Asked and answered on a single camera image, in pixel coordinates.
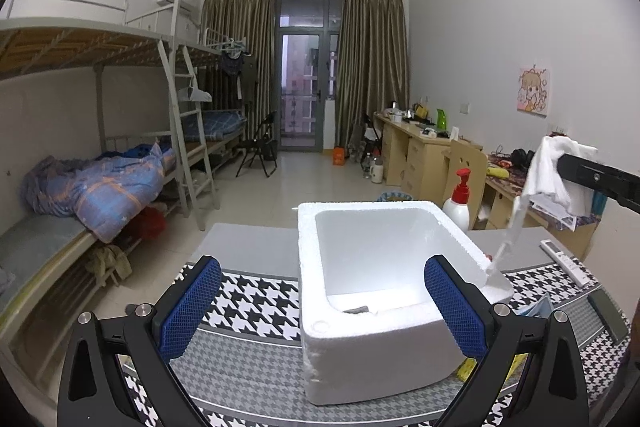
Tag wooden smiley chair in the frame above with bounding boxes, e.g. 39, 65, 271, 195
442, 138, 488, 218

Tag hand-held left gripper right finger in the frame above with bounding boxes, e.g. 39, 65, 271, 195
424, 255, 591, 427

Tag metal bunk bed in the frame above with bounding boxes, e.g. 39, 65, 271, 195
0, 0, 221, 358
175, 27, 251, 188

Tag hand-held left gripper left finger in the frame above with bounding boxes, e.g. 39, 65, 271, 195
56, 255, 223, 427

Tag white foam box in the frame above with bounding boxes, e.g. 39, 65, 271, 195
297, 201, 514, 406

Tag dark hanging clothes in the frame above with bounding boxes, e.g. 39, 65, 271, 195
217, 52, 256, 108

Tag red cloth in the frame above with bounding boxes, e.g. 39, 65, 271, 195
125, 207, 166, 238

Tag brown curtain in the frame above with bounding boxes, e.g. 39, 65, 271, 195
336, 0, 412, 150
200, 0, 277, 152

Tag white hanging bag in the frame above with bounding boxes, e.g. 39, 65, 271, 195
177, 74, 212, 104

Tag cartoon wall poster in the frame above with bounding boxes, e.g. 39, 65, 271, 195
516, 66, 551, 115

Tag white bed ladder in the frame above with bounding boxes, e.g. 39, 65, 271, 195
157, 39, 218, 230

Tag blue bed sheet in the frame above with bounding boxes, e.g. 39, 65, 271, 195
182, 109, 247, 140

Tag white red pump bottle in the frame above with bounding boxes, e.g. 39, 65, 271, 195
442, 168, 476, 232

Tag olive cloth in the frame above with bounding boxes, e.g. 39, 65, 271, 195
85, 244, 133, 288

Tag red orange snack packet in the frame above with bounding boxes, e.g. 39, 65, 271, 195
456, 354, 526, 383

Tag blue checked quilt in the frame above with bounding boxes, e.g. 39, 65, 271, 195
22, 142, 166, 244

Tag white cloth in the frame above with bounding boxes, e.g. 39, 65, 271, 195
485, 134, 599, 290

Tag white remote control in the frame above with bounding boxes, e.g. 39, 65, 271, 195
540, 239, 593, 286

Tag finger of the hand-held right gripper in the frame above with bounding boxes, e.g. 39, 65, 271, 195
556, 152, 640, 210

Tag printed paper sheets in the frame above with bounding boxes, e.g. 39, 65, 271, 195
530, 197, 581, 228

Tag houndstooth table cloth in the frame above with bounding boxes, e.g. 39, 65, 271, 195
115, 259, 628, 427

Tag cloth covered wooden desk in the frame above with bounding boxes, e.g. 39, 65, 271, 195
480, 152, 606, 258

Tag light wooden desk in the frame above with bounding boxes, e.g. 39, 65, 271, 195
374, 112, 483, 195

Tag black phone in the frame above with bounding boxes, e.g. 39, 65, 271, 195
587, 289, 630, 344

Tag glass balcony door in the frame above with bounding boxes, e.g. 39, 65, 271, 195
275, 0, 343, 152

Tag black folding chair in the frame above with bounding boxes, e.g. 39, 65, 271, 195
235, 111, 278, 178

